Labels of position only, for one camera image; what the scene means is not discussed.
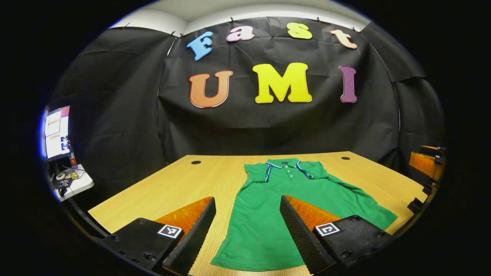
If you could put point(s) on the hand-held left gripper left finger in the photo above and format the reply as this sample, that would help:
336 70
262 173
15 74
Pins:
195 237

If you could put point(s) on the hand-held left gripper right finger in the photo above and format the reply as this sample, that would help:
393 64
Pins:
301 234

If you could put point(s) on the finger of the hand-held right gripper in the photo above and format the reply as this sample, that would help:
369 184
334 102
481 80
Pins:
431 148
424 165

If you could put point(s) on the green T-shirt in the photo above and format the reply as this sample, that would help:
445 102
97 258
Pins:
268 230

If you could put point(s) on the black backdrop cloth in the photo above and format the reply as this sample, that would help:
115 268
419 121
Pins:
276 126

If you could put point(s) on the white side table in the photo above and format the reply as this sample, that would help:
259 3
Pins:
82 183

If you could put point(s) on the small yellow item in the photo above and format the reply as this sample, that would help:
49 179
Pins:
73 176

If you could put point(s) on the small black device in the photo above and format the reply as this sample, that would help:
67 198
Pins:
63 183

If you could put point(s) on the small red bottle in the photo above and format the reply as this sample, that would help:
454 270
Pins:
72 158

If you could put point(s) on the tape roll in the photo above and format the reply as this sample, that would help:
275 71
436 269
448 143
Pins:
60 176

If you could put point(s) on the computer monitor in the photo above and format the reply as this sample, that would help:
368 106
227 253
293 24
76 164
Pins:
57 132

